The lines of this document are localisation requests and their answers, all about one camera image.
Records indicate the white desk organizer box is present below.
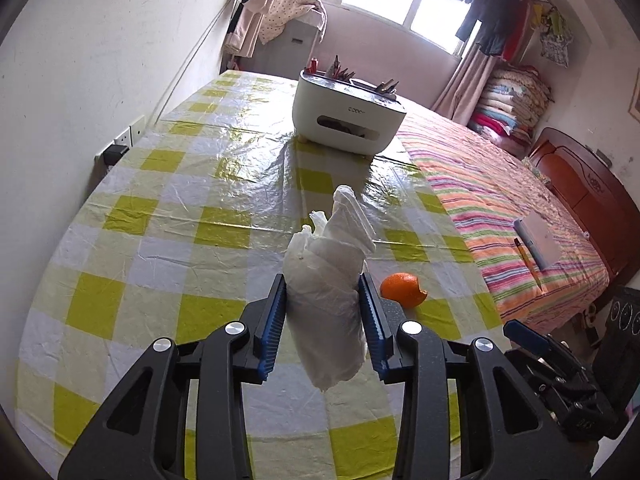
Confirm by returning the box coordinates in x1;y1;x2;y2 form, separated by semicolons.
291;70;409;156

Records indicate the row of hanging clothes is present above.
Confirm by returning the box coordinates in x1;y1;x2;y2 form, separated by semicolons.
394;0;537;62

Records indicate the light blue notebook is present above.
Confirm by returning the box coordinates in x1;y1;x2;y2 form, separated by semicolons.
513;210;562;271

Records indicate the floral cloth by headboard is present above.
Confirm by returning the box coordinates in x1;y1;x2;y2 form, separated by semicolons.
522;157;552;182

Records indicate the white plastic bag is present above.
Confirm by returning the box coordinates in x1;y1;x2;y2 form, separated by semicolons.
282;185;377;394

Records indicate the orange fruit peel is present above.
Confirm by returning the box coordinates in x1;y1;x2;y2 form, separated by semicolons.
380;272;430;310

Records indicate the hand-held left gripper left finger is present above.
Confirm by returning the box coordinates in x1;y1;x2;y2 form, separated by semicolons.
57;274;287;480

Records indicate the wooden headboard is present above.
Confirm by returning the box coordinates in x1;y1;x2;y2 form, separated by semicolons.
529;127;634;277

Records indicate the pile of clothes on cabinet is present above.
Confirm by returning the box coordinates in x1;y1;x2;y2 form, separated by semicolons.
221;0;329;59

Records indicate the bunch of pens in organizer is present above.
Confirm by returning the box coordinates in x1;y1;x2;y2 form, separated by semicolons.
307;54;402;99

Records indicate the floral hanging bag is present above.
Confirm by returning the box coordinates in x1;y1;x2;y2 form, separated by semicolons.
539;6;574;69

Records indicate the bed with striped sheet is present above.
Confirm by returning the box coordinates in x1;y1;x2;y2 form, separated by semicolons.
395;110;612;334

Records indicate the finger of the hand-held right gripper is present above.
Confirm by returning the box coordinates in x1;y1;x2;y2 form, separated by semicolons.
502;319;569;362

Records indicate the yellow pencil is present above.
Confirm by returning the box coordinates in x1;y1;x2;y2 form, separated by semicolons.
515;238;544;292

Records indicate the black case with white rings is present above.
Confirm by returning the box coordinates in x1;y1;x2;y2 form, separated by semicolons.
594;285;640;411

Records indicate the white wall cable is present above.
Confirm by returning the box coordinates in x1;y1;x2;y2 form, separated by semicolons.
149;4;237;129

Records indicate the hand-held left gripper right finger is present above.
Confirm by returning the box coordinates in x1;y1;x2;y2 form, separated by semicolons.
359;272;593;480

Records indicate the grey white cabinet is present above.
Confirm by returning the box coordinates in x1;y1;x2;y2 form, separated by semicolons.
256;15;324;79

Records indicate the pink curtain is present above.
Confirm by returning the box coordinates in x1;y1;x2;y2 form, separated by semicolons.
432;45;497;122

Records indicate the stack of folded quilts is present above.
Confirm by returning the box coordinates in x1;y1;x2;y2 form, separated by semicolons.
467;65;554;157

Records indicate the wall picture frame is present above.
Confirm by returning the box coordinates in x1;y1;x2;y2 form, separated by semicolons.
627;67;640;122

